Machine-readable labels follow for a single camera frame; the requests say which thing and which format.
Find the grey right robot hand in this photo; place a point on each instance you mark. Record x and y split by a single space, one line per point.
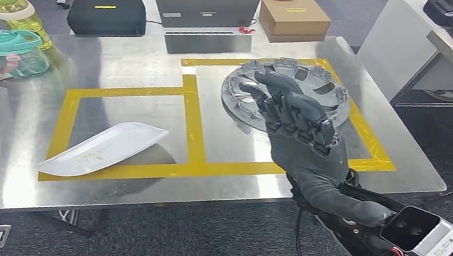
310 160

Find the yellow green water bottle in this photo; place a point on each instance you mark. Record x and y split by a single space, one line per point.
11 8

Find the silver plastic wheel cover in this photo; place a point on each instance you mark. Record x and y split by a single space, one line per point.
322 80

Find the brown cardboard box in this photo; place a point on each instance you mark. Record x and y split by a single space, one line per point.
295 21

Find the pale grey shoe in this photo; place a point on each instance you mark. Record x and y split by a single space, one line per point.
439 95

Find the small red clip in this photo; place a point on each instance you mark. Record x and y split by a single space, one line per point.
246 30

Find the crumpled clear plastic wrap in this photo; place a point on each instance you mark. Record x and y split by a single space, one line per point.
17 55

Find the white curved plastic part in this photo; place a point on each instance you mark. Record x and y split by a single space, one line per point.
104 148

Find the grey laptop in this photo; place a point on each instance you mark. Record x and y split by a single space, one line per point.
206 11

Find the black case yellow stripe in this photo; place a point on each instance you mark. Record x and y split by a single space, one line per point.
106 18

